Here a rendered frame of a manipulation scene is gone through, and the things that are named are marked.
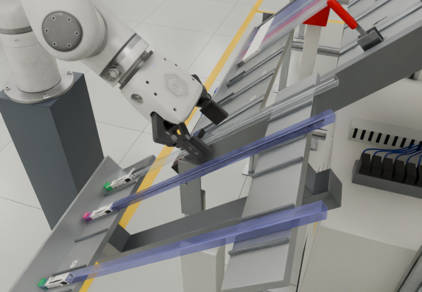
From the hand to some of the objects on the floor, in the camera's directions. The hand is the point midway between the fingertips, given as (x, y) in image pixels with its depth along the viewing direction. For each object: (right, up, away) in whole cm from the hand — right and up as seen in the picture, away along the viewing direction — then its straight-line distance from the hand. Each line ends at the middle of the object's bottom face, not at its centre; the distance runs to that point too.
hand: (211, 134), depth 63 cm
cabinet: (+65, -52, +80) cm, 116 cm away
